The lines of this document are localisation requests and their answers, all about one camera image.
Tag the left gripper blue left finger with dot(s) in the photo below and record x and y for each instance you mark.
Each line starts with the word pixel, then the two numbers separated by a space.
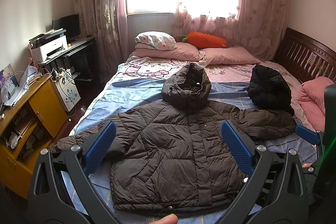
pixel 96 146

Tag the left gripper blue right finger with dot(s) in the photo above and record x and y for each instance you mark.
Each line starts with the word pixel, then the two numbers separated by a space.
pixel 241 147

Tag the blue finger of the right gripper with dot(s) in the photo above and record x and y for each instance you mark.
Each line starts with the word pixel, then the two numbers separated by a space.
pixel 308 135

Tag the brown puffer jacket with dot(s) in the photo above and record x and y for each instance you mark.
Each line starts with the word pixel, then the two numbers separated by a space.
pixel 169 155

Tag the person's thumb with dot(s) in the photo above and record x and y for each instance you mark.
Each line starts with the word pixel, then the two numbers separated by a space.
pixel 169 219

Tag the folded pink quilt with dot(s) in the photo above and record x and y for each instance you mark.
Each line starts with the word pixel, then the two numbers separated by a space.
pixel 311 99

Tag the blue plaid bed sheet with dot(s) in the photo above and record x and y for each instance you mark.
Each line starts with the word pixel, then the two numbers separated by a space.
pixel 119 96

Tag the black puffer jacket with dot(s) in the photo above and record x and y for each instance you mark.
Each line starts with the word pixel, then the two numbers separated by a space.
pixel 269 90

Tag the yellow wooden cabinet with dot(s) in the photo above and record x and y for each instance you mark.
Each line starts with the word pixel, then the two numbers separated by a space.
pixel 26 128

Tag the dark wooden headboard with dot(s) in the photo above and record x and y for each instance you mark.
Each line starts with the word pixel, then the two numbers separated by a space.
pixel 304 57

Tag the pink cartoon bed sheet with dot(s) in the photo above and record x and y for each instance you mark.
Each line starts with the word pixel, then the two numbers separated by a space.
pixel 153 68

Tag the right pink pillow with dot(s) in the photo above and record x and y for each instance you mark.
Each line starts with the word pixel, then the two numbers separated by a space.
pixel 227 56

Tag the black computer desk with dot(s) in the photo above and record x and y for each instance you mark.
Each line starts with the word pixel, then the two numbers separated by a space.
pixel 80 58

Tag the white printer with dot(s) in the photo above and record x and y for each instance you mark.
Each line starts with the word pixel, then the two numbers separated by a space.
pixel 50 49

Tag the orange carrot plush pillow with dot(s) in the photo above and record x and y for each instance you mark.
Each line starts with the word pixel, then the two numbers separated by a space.
pixel 201 40

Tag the floral white pillow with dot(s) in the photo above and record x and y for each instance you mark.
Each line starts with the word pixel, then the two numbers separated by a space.
pixel 154 40

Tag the black computer monitor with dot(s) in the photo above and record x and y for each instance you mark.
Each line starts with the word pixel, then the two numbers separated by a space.
pixel 71 24

